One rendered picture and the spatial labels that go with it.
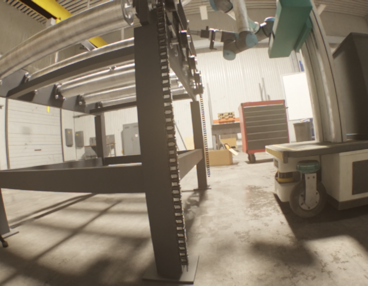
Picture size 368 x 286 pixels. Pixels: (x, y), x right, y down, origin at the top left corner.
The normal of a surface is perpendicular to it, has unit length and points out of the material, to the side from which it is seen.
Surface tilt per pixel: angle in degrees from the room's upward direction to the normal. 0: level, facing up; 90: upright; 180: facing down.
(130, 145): 90
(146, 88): 90
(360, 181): 90
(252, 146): 90
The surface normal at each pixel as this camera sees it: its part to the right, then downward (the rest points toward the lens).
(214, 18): -0.17, 0.00
